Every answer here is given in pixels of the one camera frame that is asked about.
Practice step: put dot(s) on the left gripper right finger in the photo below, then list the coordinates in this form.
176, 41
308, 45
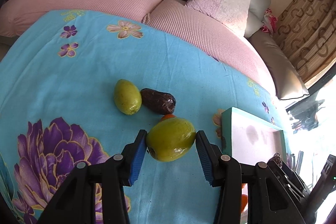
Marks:
268, 201

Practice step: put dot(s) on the pink cloth by sofa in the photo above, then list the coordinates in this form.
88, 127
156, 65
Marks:
269, 22

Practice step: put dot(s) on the white tray teal rim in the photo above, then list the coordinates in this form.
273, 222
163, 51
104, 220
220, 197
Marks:
250, 139

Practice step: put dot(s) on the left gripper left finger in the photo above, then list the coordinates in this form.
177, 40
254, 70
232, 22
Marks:
75, 199

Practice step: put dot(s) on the small green jujube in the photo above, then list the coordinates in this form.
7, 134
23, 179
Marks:
127, 97

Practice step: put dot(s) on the pink sofa seat cover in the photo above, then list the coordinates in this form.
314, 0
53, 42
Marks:
171, 16

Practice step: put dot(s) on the small orange tangerine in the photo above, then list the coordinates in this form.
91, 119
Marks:
168, 116

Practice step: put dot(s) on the orange tangerine with stem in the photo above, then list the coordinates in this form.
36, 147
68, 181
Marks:
244, 202

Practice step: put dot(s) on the brown patterned curtain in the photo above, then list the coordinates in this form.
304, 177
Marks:
306, 35

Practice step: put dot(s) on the blue floral tablecloth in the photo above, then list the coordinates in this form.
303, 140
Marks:
57, 106

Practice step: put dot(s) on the large green jujube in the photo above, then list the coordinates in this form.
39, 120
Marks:
170, 139

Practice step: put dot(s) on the dark red date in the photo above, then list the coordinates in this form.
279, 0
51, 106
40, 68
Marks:
277, 158

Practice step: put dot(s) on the pink plush cushion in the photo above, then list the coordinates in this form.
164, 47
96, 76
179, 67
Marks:
231, 13

